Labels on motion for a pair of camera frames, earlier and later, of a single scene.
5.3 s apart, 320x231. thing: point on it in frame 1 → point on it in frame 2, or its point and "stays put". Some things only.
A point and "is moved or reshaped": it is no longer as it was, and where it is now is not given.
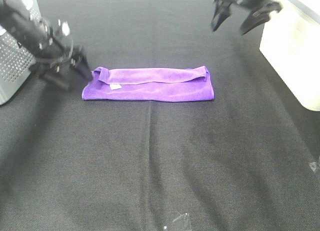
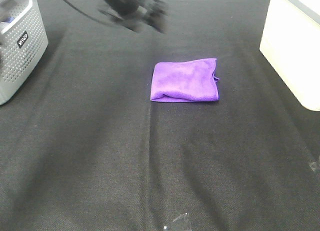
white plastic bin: x=290 y=41 stays put
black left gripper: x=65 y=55 → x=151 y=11
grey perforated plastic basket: x=16 y=63 stays put
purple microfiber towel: x=180 y=84 is moved or reshaped
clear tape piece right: x=313 y=165 stays put
